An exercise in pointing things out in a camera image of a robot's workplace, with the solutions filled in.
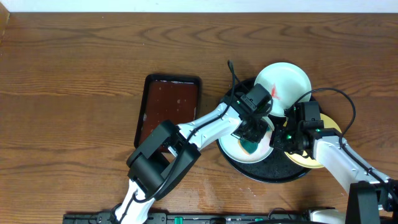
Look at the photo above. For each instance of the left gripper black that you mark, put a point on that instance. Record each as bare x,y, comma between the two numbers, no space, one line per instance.
263,130

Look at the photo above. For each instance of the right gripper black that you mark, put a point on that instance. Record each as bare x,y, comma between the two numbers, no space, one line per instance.
277,140

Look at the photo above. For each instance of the green yellow sponge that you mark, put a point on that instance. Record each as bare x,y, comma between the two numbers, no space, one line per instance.
247,146

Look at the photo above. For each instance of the light blue plate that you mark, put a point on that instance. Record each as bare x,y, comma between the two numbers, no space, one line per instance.
286,83
230,146

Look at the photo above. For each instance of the yellow plate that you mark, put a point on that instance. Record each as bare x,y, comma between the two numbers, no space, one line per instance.
308,162

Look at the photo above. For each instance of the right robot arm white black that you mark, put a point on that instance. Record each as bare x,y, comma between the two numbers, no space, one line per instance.
372,195

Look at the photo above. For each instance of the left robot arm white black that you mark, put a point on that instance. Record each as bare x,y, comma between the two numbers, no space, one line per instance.
159,164

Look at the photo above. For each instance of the round black tray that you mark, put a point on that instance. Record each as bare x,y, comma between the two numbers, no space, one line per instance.
277,168

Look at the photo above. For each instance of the black rectangular water tray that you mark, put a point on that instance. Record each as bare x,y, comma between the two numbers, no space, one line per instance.
167,97

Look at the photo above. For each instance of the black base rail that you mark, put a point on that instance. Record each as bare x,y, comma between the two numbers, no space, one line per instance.
163,218

